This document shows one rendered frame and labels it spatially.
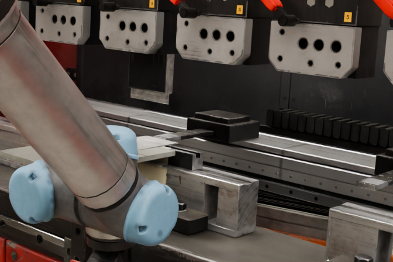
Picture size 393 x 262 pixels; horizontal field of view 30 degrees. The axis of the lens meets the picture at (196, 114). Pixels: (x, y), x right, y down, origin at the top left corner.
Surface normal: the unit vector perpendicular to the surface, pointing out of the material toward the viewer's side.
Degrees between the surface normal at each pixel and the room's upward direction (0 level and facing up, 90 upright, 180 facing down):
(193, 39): 90
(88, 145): 99
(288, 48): 90
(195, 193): 90
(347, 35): 90
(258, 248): 0
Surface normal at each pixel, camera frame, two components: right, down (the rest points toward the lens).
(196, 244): 0.06, -0.99
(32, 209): -0.62, 0.17
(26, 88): 0.48, 0.47
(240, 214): 0.76, 0.14
